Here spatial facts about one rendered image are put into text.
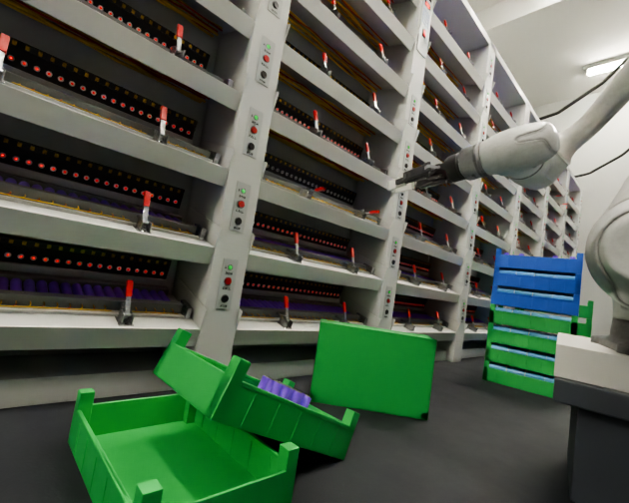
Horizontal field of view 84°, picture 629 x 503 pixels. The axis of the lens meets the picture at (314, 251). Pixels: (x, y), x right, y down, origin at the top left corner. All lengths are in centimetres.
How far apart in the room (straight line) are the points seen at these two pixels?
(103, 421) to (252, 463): 26
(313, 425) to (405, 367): 41
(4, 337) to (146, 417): 27
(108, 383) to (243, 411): 43
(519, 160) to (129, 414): 96
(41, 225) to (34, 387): 30
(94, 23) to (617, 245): 93
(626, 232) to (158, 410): 77
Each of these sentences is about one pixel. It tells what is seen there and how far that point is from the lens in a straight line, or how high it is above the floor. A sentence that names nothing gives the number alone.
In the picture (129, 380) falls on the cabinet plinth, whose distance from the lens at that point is 89.
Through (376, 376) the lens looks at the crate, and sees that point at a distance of 95.
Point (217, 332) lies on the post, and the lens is 89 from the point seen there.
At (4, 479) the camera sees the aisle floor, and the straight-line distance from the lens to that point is 64.
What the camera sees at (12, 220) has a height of 33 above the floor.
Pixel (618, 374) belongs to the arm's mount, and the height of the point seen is 23.
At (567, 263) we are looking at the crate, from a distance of 167.
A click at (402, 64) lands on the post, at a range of 165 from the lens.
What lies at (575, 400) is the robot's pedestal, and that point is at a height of 17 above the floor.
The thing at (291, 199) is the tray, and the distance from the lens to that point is 100.
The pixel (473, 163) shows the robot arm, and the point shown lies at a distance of 99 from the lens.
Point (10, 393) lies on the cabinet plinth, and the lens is 85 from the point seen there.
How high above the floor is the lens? 30
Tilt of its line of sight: 5 degrees up
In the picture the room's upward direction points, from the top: 9 degrees clockwise
